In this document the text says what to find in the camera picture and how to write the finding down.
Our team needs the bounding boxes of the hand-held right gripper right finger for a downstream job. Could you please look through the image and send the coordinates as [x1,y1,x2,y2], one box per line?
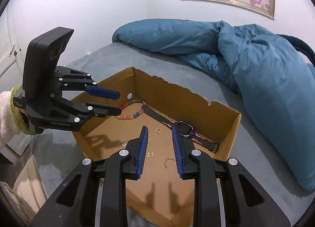
[171,126,291,227]

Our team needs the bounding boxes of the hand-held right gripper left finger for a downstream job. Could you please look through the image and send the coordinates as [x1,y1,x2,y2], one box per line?
[31,126,149,227]

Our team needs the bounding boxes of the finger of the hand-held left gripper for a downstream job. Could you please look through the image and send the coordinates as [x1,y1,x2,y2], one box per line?
[42,93,123,122]
[54,66,120,100]

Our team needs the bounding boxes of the purple pink smartwatch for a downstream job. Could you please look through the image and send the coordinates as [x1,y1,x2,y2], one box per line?
[141,104,221,154]

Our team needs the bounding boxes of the multicolour bead bracelet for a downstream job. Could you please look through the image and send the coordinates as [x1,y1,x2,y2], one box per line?
[116,98,146,121]

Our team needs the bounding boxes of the brown cardboard box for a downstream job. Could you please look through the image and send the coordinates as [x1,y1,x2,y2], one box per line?
[70,66,242,227]

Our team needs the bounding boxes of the person's left forearm fuzzy sleeve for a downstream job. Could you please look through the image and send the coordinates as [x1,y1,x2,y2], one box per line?
[0,85,37,147]

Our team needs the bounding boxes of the white cabinet door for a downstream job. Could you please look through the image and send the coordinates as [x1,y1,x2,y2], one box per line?
[0,0,25,80]

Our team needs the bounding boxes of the grey bed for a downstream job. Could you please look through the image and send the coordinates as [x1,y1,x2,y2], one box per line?
[25,42,315,227]

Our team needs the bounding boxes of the blue duvet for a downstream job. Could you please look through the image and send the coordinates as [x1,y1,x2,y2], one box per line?
[112,19,315,191]

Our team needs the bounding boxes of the white green fuzzy garment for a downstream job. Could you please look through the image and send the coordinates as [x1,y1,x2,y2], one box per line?
[0,181,22,216]

